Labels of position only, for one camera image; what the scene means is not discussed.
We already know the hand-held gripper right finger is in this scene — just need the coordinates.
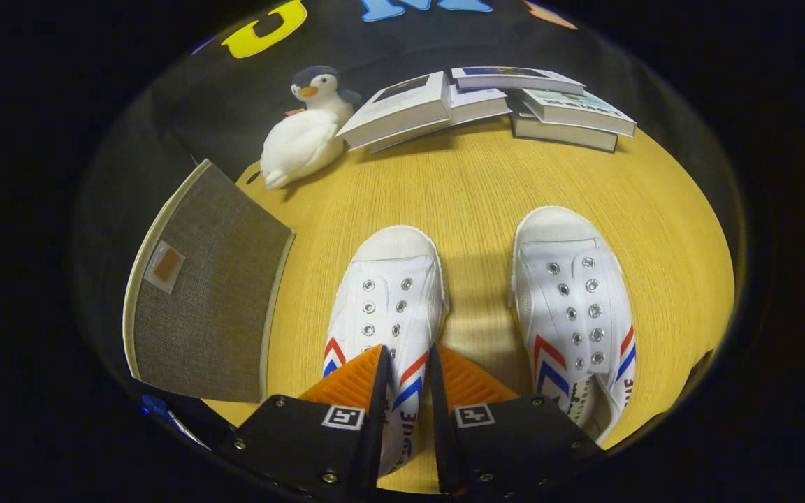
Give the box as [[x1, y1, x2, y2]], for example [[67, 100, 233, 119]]
[[429, 342, 602, 497]]

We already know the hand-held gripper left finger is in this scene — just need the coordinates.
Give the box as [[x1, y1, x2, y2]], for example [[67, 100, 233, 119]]
[[231, 344, 395, 498]]

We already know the white canvas shoe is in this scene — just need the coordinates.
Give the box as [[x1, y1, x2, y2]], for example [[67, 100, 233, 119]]
[[321, 224, 451, 478], [509, 205, 637, 445]]

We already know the grey fabric storage box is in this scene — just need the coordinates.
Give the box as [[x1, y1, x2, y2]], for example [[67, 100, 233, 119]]
[[122, 159, 297, 404]]

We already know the penguin plush toy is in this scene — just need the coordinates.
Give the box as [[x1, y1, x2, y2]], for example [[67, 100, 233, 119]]
[[260, 65, 363, 191]]

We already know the dark grey book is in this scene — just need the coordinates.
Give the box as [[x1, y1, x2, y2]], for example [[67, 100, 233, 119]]
[[510, 98, 619, 153]]

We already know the plain white book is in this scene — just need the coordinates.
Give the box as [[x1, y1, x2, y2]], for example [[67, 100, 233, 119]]
[[368, 85, 512, 155]]

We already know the book with teal cover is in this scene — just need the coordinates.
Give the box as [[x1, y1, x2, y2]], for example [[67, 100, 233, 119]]
[[521, 87, 638, 138]]

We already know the book with blue picture cover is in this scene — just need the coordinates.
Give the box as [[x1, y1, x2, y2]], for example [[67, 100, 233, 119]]
[[451, 66, 587, 97]]

